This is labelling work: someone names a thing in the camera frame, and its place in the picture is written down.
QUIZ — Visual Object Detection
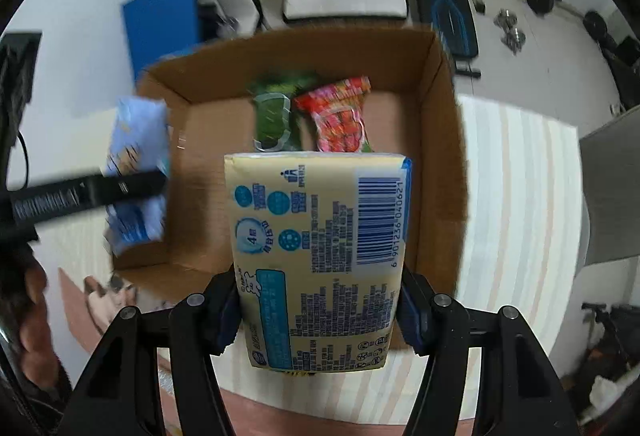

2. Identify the blue cat tissue pack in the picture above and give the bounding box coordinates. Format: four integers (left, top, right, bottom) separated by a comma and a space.
105, 97, 169, 256

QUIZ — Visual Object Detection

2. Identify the cream blue tissue pack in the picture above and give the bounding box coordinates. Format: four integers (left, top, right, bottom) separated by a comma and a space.
224, 152, 412, 373

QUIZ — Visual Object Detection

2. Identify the green snack packet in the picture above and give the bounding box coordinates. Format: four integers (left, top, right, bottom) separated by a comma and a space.
248, 71, 320, 152

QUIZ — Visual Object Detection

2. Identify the red snack packet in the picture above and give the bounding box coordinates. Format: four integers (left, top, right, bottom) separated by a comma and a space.
294, 76, 372, 152

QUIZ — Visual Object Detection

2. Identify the left hand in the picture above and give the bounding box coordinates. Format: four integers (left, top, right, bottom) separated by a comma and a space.
20, 260, 60, 390

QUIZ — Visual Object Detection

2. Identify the striped cat tablecloth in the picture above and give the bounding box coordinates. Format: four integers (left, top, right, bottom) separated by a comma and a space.
0, 92, 584, 436

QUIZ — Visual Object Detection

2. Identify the blue mat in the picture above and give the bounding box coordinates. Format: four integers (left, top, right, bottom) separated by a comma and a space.
122, 0, 201, 81

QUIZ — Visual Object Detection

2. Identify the grey office chair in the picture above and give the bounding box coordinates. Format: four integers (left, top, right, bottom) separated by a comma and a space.
576, 107, 639, 270

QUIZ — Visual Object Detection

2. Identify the open cardboard box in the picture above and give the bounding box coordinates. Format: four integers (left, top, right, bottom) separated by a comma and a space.
112, 26, 470, 352

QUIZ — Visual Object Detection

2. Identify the floor barbell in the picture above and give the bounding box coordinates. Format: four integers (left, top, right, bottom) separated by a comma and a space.
525, 0, 617, 52

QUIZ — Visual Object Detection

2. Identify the black blue weight bench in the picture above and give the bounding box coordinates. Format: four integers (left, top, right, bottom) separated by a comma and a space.
416, 0, 482, 80

